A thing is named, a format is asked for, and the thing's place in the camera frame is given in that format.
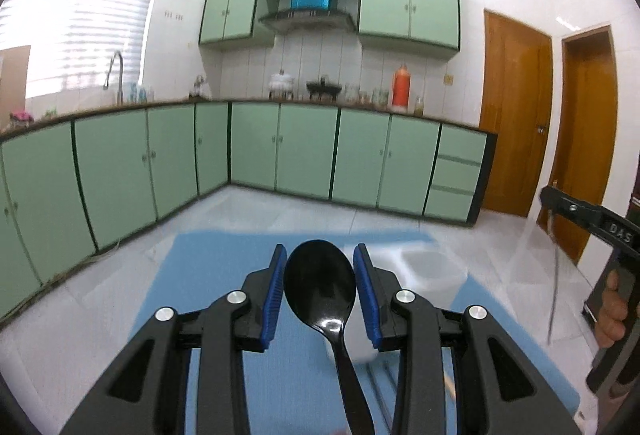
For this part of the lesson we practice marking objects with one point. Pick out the blue mat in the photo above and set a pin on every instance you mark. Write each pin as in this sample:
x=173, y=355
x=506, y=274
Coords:
x=210, y=265

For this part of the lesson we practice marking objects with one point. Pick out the green lower kitchen cabinets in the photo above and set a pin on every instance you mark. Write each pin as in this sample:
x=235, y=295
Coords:
x=305, y=150

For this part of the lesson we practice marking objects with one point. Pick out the person's right hand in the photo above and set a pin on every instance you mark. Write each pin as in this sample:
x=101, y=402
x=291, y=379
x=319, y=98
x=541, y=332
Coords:
x=615, y=315

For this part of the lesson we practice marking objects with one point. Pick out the white window blind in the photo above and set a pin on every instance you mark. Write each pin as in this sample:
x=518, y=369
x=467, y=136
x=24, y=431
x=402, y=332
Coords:
x=90, y=15

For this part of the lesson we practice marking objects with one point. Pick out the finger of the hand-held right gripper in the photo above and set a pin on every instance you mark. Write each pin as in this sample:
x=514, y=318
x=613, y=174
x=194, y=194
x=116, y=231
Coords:
x=570, y=207

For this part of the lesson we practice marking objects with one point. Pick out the black plastic spoon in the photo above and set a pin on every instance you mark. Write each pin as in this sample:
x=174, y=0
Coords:
x=320, y=285

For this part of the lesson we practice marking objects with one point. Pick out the row of wall hooks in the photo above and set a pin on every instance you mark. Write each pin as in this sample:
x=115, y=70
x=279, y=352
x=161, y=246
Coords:
x=173, y=15

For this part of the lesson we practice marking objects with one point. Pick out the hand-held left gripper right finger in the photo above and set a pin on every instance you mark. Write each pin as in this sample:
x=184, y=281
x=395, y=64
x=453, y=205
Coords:
x=367, y=302

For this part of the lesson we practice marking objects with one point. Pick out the white pot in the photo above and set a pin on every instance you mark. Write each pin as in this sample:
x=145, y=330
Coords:
x=281, y=82

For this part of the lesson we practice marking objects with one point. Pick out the small clear bottles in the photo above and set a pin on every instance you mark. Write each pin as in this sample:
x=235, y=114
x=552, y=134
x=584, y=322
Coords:
x=141, y=92

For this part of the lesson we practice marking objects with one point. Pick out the range hood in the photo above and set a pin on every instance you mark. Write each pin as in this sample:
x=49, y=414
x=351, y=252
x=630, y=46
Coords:
x=305, y=17

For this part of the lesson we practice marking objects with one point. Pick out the black wok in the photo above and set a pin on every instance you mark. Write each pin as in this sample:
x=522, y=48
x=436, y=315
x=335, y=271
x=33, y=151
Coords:
x=324, y=87

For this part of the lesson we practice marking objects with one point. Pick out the cardboard board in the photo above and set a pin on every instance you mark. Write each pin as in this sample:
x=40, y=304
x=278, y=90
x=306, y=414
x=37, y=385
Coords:
x=15, y=75

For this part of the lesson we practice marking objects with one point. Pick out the plain wooden door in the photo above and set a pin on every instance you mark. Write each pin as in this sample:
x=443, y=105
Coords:
x=585, y=140

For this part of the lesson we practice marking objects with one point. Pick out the pink cloth bundle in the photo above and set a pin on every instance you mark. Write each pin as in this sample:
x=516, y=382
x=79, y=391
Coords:
x=22, y=116

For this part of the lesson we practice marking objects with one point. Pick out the white utensil holder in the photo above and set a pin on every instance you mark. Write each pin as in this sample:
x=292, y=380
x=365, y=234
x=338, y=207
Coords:
x=430, y=275

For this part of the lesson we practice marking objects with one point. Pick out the orange thermos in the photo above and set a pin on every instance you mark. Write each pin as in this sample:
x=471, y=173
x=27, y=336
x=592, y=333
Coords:
x=401, y=90

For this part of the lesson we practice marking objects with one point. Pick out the small glass jar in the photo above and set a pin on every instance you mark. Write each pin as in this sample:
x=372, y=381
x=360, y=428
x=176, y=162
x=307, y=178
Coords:
x=418, y=106

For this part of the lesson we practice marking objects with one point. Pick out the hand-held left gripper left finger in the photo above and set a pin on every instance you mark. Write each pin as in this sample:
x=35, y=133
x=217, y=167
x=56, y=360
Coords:
x=270, y=302

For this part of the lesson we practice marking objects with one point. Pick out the dark chopstick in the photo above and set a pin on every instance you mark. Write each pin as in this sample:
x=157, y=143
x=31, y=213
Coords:
x=374, y=390

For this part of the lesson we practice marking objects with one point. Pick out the metal faucet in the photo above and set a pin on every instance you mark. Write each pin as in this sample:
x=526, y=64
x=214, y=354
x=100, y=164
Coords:
x=120, y=75

